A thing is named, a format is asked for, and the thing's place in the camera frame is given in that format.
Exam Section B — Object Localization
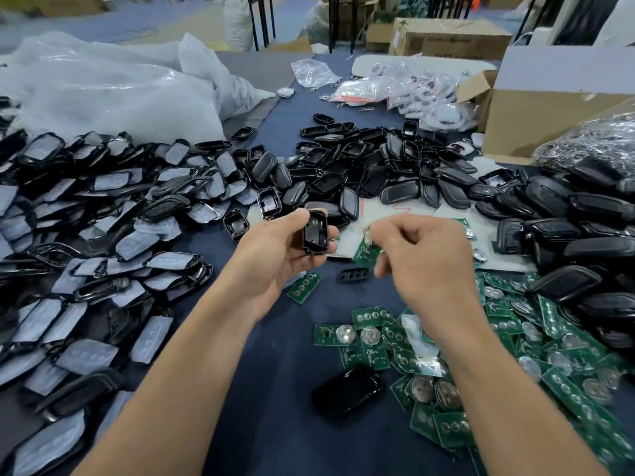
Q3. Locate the person's right hand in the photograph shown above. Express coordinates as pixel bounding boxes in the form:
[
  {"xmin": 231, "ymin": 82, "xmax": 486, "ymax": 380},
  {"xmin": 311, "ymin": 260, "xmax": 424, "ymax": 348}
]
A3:
[{"xmin": 369, "ymin": 213, "xmax": 484, "ymax": 328}]

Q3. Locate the person's left hand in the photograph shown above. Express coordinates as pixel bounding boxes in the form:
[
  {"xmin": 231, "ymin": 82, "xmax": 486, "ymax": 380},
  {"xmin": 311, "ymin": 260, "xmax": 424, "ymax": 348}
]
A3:
[{"xmin": 226, "ymin": 208, "xmax": 339, "ymax": 323}]

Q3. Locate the small green circuit board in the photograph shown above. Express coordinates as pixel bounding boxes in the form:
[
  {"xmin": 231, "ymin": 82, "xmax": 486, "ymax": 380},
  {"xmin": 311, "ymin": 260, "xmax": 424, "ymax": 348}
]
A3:
[{"xmin": 352, "ymin": 237, "xmax": 383, "ymax": 268}]

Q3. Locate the pile of black shell halves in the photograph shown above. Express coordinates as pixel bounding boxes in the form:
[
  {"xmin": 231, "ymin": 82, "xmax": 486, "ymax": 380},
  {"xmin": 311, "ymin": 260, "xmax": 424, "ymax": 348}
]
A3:
[{"xmin": 223, "ymin": 114, "xmax": 517, "ymax": 234}]

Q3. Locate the lone glossy black shell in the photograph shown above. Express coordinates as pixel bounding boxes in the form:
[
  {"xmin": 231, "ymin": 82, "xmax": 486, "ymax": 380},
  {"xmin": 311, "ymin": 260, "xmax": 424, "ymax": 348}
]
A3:
[{"xmin": 310, "ymin": 364, "xmax": 385, "ymax": 420}]

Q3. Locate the pile of assembled black fobs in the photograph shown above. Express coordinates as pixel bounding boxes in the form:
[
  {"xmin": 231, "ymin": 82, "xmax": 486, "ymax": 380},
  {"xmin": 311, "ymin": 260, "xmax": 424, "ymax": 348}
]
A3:
[{"xmin": 476, "ymin": 153, "xmax": 635, "ymax": 353}]

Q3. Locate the pile of shells with pads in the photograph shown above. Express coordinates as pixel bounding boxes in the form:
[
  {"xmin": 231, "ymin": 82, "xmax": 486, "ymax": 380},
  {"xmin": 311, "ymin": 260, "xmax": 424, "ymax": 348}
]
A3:
[{"xmin": 0, "ymin": 94, "xmax": 269, "ymax": 476}]

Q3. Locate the pile of green circuit boards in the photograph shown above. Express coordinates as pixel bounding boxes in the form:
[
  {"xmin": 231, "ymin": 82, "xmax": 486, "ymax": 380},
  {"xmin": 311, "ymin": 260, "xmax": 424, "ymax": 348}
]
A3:
[{"xmin": 286, "ymin": 218, "xmax": 635, "ymax": 476}]

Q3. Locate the person's left forearm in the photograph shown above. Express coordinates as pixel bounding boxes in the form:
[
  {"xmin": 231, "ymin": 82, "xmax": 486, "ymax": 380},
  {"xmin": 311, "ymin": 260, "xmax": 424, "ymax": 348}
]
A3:
[{"xmin": 74, "ymin": 297, "xmax": 274, "ymax": 476}]

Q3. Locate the person's right forearm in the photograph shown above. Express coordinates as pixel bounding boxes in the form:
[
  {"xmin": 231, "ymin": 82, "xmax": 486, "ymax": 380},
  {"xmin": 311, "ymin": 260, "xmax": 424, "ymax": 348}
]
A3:
[{"xmin": 431, "ymin": 312, "xmax": 611, "ymax": 476}]

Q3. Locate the clear plastic film piece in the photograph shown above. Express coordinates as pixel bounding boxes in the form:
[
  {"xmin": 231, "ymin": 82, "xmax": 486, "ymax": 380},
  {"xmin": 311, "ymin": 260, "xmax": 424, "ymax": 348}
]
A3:
[{"xmin": 402, "ymin": 312, "xmax": 443, "ymax": 377}]

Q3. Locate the black rubber button pad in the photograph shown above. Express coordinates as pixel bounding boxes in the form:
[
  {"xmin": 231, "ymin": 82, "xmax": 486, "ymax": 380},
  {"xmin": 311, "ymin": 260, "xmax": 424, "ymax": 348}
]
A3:
[{"xmin": 337, "ymin": 266, "xmax": 371, "ymax": 284}]

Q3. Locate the heap of clear parts bags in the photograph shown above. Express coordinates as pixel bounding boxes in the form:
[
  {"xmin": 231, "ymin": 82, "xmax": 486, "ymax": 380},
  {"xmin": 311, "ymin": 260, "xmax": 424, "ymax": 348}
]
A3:
[{"xmin": 387, "ymin": 59, "xmax": 480, "ymax": 132}]

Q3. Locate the large open cardboard box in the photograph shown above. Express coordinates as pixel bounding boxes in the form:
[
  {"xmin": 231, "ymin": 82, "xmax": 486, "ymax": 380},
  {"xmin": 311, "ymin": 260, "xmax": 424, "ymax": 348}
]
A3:
[{"xmin": 456, "ymin": 46, "xmax": 635, "ymax": 165}]

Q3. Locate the clear bag with red label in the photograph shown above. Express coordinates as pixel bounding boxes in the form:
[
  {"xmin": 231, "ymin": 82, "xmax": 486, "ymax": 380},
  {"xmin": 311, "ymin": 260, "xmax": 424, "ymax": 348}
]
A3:
[{"xmin": 327, "ymin": 77, "xmax": 393, "ymax": 105}]

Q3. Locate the small crumpled clear plastic bag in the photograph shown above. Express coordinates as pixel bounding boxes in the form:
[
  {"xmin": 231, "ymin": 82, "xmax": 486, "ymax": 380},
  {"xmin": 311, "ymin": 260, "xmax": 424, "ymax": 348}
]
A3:
[{"xmin": 292, "ymin": 59, "xmax": 341, "ymax": 90}]

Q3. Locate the clear bag of metal parts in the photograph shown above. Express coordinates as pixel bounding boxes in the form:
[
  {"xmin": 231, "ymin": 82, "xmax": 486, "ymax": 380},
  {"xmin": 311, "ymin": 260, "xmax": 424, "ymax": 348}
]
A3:
[{"xmin": 536, "ymin": 108, "xmax": 635, "ymax": 179}]

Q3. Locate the brown cardboard box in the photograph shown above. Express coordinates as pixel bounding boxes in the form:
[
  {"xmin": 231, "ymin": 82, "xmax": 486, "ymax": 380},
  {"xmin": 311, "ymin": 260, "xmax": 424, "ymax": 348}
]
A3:
[{"xmin": 389, "ymin": 17, "xmax": 512, "ymax": 62}]

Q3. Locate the large white plastic bag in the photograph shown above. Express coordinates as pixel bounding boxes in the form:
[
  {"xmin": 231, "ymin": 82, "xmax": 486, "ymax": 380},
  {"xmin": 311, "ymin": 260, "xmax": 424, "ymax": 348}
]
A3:
[{"xmin": 0, "ymin": 32, "xmax": 277, "ymax": 145}]

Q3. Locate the white sack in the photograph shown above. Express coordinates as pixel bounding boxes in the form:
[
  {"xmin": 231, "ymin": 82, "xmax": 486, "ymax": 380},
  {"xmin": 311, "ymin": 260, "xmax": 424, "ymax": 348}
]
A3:
[{"xmin": 223, "ymin": 0, "xmax": 254, "ymax": 52}]

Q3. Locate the tan cardboard box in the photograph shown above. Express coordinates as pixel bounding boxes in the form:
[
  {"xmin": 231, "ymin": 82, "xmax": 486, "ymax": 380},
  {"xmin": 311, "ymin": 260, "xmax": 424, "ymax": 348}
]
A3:
[{"xmin": 24, "ymin": 0, "xmax": 105, "ymax": 18}]

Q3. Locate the black metal table frame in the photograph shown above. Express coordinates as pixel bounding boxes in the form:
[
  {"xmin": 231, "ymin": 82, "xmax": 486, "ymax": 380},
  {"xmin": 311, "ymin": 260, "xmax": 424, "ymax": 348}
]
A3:
[{"xmin": 248, "ymin": 0, "xmax": 368, "ymax": 54}]

